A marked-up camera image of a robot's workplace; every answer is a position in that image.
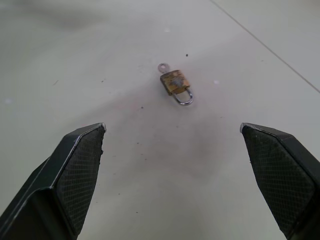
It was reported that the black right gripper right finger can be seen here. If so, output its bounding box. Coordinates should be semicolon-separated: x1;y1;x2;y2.
239;122;320;240

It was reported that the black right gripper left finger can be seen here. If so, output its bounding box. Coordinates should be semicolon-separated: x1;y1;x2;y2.
0;122;107;240

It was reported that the silver key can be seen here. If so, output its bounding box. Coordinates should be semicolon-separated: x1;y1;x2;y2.
157;62;169;75

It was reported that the small brass padlock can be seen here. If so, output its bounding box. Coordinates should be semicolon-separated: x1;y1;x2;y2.
160;69;195;106

